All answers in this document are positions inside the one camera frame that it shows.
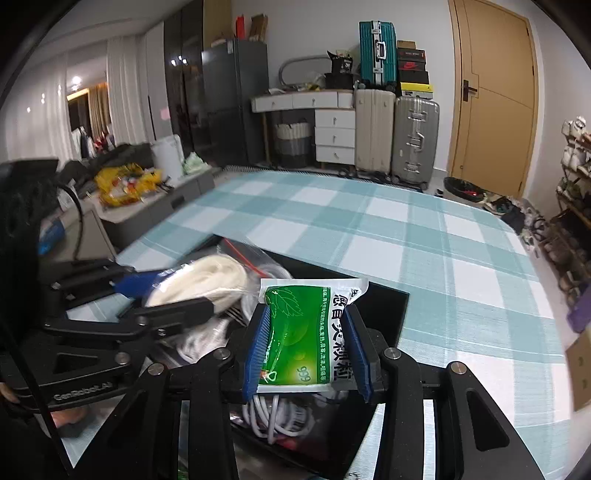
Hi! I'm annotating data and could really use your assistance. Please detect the pale green bag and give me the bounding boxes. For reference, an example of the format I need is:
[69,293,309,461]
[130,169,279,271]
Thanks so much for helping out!
[182,151,208,176]

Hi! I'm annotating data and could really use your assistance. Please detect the white trash bin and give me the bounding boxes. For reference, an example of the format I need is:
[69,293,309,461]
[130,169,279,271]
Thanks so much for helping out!
[150,135,183,183]

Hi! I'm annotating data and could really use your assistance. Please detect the white curtain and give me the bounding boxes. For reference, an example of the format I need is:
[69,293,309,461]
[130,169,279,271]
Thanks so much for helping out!
[0,34,164,162]

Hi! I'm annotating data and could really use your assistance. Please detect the rows of assorted shoes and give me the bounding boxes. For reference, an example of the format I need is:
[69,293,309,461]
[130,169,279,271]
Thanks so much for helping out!
[540,117,591,310]

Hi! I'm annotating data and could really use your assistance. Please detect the beige suitcase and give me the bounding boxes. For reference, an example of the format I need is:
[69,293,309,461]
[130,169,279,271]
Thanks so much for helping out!
[353,88,398,178]

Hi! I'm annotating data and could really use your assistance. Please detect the black paper bag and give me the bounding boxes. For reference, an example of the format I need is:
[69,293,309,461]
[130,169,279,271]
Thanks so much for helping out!
[324,50,356,89]

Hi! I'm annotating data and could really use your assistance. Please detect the brown cardboard box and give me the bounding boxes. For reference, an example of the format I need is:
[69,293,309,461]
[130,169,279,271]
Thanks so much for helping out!
[566,330,591,411]

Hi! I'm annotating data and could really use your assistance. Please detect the black cardboard box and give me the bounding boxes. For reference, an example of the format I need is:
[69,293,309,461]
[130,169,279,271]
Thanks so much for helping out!
[134,233,411,480]

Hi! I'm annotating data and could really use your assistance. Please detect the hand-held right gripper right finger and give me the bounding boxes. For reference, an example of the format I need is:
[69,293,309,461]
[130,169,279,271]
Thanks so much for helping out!
[344,304,548,480]

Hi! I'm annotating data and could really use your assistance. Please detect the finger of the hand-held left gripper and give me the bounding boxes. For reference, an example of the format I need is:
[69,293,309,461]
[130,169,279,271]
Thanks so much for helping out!
[51,261,162,315]
[41,298,215,342]

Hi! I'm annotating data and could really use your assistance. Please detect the white desk with drawers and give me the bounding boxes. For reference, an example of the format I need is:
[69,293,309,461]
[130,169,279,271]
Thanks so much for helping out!
[250,90,356,164]

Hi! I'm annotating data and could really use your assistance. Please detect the yellow and white shoe box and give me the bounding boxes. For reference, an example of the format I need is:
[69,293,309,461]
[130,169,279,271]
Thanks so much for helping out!
[401,82,436,99]

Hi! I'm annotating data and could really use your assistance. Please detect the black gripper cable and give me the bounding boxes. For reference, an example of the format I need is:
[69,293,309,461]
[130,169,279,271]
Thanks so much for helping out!
[54,184,85,261]

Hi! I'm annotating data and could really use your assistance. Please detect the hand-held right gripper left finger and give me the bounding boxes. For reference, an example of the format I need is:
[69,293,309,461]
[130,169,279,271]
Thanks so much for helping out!
[81,304,274,480]

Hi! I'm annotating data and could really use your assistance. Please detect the person's left hand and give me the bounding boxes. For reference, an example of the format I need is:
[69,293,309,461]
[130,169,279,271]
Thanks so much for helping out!
[48,406,90,430]

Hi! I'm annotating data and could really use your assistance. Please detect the teal checkered tablecloth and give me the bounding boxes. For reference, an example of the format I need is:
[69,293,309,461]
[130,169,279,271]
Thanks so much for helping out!
[60,166,573,480]

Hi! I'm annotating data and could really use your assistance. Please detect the grey laundry basket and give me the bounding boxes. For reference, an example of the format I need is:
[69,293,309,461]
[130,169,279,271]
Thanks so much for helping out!
[272,121,312,168]

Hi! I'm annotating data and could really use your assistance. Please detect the green medicine packet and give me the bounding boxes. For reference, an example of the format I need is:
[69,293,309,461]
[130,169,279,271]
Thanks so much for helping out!
[256,277,370,395]

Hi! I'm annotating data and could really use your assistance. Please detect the tall cardboard box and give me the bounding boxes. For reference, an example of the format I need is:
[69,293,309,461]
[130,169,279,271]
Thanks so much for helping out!
[249,14,269,43]

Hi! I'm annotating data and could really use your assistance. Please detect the white socks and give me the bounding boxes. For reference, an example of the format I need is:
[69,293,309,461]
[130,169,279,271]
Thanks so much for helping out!
[145,237,294,319]

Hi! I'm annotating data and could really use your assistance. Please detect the purple cloth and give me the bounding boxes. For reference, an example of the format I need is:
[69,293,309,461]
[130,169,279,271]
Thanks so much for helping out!
[566,300,591,334]

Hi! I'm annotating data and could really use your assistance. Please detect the grey low cabinet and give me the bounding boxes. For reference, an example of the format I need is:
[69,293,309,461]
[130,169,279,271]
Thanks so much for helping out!
[39,166,222,264]

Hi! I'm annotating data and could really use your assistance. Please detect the wooden shoe rack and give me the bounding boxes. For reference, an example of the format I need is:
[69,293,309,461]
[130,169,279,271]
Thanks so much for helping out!
[540,134,591,315]

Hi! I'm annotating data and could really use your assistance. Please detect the dark wardrobe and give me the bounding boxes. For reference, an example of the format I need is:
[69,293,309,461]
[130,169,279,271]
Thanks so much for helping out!
[164,0,206,158]

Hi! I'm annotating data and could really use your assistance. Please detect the grey rounded frame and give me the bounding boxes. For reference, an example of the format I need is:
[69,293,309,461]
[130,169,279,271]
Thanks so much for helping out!
[278,55,331,90]

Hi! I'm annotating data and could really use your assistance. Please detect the silver suitcase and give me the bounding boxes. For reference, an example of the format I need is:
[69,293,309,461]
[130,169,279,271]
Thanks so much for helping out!
[392,96,440,190]

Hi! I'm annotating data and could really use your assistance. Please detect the blue and white package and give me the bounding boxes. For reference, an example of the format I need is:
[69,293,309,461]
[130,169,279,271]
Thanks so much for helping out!
[39,219,65,254]

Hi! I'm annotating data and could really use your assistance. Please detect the grey refrigerator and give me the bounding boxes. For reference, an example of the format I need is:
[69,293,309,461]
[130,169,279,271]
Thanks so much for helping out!
[202,38,269,168]

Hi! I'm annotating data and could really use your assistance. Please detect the yellow plastic bag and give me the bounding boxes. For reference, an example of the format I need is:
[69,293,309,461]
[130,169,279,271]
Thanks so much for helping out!
[95,164,162,206]

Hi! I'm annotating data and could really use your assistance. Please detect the white cable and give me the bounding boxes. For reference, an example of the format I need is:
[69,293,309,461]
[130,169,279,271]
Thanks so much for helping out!
[242,394,315,442]

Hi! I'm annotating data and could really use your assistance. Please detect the teal suitcase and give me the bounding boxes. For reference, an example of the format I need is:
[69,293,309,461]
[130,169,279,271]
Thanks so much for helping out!
[359,21,399,90]

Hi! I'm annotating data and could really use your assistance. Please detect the pile of sneakers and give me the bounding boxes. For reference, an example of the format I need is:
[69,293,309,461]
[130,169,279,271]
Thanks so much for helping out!
[480,194,550,245]

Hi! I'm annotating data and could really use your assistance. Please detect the wooden door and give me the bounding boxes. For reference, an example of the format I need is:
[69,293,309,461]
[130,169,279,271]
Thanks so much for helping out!
[448,0,540,199]

